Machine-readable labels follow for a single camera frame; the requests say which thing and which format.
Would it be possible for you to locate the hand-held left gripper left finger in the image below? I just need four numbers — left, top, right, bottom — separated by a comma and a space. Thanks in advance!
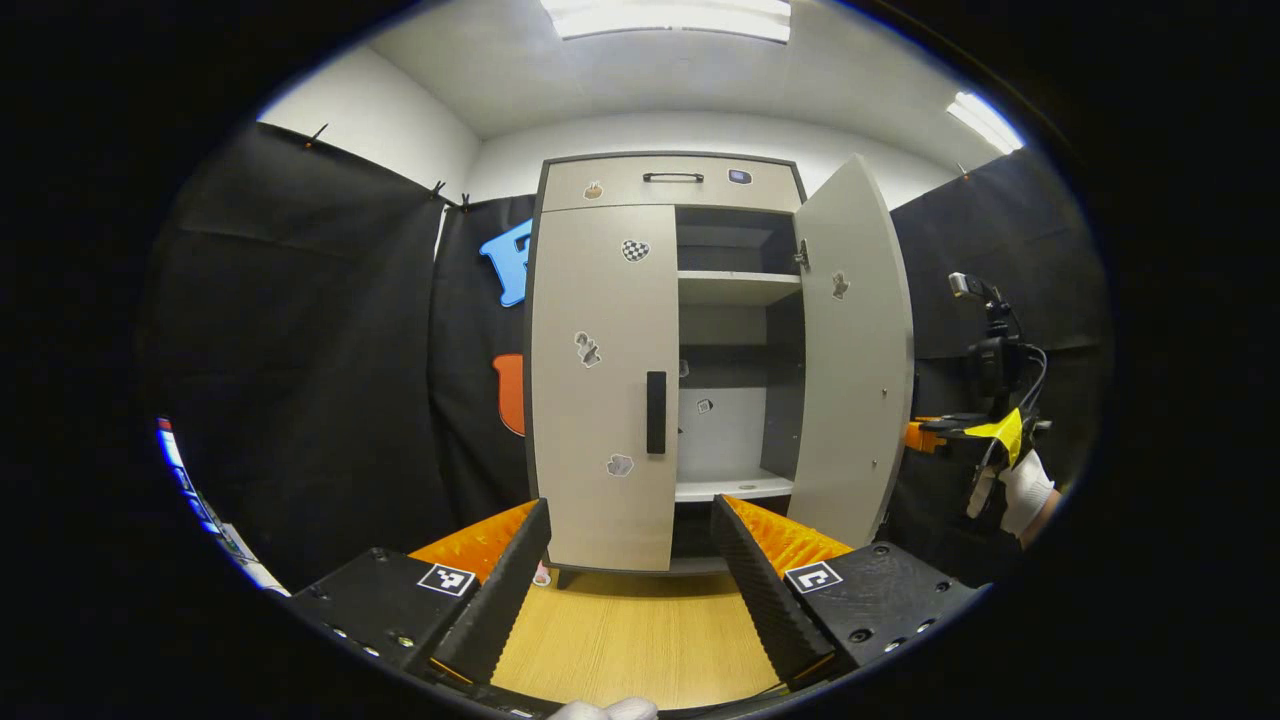
290, 497, 553, 691

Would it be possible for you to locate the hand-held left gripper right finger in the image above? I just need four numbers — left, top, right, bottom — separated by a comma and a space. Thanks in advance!
710, 493, 986, 693

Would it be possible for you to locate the grey shoe cabinet door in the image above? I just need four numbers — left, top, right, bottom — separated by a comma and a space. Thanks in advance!
528, 205, 681, 573
787, 153, 916, 549

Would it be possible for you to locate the grey double-door shoe cabinet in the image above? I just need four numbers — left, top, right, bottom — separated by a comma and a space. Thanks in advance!
522, 152, 916, 591

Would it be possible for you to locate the white cabinet shelf board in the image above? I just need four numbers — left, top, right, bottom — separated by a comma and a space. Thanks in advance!
677, 270, 803, 307
675, 470, 796, 503

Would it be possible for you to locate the narrow ceiling light panel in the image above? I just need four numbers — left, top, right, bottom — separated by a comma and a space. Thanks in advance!
945, 92, 1026, 156

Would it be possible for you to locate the white blue printed panel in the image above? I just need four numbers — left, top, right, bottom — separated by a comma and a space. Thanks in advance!
155, 417, 293, 599

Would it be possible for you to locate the black backdrop cloth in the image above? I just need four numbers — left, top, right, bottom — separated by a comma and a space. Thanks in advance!
150, 120, 1111, 591

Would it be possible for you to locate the wide ceiling light panel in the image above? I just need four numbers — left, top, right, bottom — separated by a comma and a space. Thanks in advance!
540, 0, 793, 44

